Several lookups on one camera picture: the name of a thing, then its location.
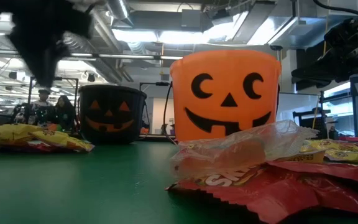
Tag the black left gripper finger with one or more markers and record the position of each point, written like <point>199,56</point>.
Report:
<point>43,65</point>

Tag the red Skittles candy packet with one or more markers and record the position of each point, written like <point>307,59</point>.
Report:
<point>259,199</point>
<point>322,169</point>
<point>42,148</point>

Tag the orange pumpkin face bucket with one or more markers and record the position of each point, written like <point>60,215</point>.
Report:
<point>228,65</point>

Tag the clear gummy candy packet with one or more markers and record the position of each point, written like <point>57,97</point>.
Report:
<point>259,140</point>

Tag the person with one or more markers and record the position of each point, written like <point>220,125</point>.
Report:
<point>64,112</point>
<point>42,102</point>

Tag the small orange object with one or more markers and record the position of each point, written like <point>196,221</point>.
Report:
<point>54,127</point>

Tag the black pumpkin face bucket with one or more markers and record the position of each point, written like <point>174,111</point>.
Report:
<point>112,93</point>

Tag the long ceiling light tube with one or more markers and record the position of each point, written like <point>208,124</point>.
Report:
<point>126,56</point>

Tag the black equipment rack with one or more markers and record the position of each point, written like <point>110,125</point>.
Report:
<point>309,114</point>

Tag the white screen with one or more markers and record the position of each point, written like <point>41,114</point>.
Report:
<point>297,105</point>

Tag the green table mat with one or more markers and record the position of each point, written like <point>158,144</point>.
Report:
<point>73,186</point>

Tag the grey ceiling unit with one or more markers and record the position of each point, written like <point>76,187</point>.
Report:
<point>191,20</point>

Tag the black metal frame stand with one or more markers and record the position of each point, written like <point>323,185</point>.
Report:
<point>162,83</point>
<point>59,78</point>

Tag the silver air duct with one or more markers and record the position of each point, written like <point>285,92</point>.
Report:
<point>118,9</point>

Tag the black dome camera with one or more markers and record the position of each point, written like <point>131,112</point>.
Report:
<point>276,48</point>

